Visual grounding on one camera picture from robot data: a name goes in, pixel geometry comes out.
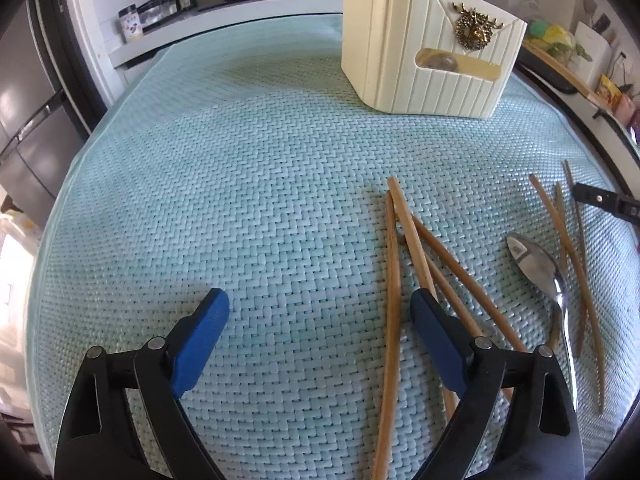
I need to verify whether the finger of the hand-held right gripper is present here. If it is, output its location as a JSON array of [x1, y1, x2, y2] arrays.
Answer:
[[571, 182, 640, 226]]

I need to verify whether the grey steel refrigerator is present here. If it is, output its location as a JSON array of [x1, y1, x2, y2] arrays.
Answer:
[[0, 0, 91, 213]]

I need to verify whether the cream ribbed utensil holder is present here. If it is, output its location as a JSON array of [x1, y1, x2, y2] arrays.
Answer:
[[341, 0, 528, 119]]

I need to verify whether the wooden cutting board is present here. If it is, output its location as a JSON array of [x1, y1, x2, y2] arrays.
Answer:
[[520, 40, 618, 111]]

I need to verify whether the metal spoon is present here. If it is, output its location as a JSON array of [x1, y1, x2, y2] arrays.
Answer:
[[506, 232, 580, 413]]

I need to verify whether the white kitchen counter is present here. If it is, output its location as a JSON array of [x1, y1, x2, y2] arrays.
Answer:
[[110, 0, 346, 68]]

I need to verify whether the clear spice jar set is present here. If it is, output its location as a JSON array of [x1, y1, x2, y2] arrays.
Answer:
[[136, 0, 182, 32]]

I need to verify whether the labelled seasoning jar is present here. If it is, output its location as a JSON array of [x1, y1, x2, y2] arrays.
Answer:
[[118, 5, 145, 43]]

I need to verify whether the plastic bag of produce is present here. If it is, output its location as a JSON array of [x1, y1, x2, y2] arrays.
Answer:
[[524, 17, 588, 66]]

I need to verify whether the black flat appliance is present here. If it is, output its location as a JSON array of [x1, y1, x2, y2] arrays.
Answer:
[[515, 47, 581, 95]]

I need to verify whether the wooden chopstick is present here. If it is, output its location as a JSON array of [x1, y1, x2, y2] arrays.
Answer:
[[410, 216, 528, 353], [529, 174, 606, 415], [547, 182, 568, 353], [425, 255, 516, 403], [371, 192, 402, 480], [562, 160, 588, 358], [387, 177, 460, 421]]

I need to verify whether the white knife block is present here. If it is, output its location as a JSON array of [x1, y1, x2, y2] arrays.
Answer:
[[572, 20, 615, 92]]

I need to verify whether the yellow packet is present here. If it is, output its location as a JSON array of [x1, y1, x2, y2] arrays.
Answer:
[[595, 74, 623, 108]]

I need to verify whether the light blue woven mat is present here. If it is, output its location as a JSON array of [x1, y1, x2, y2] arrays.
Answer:
[[30, 12, 631, 480]]

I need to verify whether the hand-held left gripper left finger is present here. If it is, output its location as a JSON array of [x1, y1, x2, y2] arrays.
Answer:
[[52, 287, 231, 480]]

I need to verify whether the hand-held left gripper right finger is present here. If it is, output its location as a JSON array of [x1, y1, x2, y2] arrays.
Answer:
[[410, 287, 586, 480]]

